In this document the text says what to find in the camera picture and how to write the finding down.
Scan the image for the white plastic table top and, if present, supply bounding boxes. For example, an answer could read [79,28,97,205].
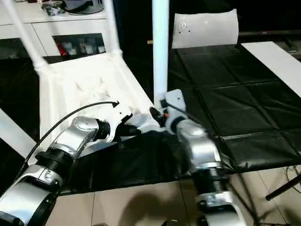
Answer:
[32,49,165,162]

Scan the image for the black table mat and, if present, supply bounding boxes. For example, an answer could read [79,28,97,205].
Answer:
[0,43,301,194]

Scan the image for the black stand leg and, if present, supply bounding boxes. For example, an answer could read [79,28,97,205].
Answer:
[265,175,301,201]

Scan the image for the grey round bag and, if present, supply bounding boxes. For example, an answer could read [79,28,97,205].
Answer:
[61,0,105,15]

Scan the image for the white flat board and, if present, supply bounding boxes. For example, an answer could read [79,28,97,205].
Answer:
[241,41,301,98]

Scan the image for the black cabinet with gold label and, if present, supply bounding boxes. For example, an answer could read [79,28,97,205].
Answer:
[116,0,177,57]

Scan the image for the white sideboard cabinet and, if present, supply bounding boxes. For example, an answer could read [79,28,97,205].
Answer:
[0,4,119,59]

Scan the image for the black bundle in plastic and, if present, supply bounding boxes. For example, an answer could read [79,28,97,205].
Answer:
[41,2,64,16]

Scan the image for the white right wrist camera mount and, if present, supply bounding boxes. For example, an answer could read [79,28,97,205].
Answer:
[161,89,188,135]

